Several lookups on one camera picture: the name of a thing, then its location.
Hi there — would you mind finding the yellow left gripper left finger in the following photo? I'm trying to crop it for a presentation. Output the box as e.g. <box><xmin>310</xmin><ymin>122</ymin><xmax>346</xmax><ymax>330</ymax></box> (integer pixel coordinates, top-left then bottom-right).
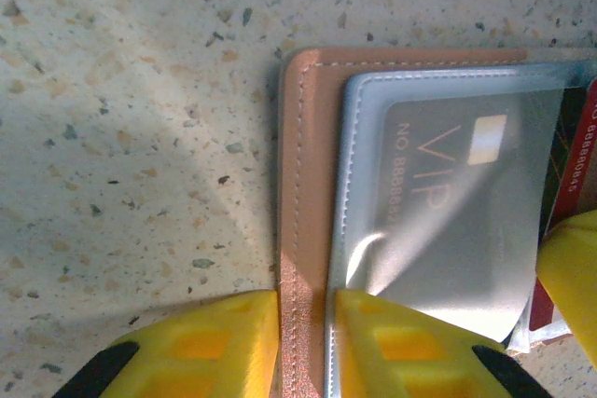
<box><xmin>50</xmin><ymin>289</ymin><xmax>281</xmax><ymax>398</ymax></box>

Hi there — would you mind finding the pink leather card holder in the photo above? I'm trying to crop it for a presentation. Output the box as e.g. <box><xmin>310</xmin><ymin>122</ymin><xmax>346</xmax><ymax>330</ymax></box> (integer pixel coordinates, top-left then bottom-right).
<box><xmin>274</xmin><ymin>46</ymin><xmax>597</xmax><ymax>398</ymax></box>

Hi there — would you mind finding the red credit card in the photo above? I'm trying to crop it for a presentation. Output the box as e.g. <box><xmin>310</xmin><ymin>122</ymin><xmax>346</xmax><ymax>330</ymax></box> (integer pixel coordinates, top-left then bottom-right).
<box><xmin>529</xmin><ymin>75</ymin><xmax>597</xmax><ymax>336</ymax></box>

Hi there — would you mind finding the black VIP credit card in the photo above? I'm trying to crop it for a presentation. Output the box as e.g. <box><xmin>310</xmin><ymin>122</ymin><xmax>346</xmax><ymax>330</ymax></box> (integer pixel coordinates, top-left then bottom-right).
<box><xmin>382</xmin><ymin>89</ymin><xmax>563</xmax><ymax>343</ymax></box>

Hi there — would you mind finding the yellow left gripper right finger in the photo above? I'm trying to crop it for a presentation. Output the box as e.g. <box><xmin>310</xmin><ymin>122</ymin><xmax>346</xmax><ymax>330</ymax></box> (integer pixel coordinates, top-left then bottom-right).
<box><xmin>335</xmin><ymin>288</ymin><xmax>554</xmax><ymax>398</ymax></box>

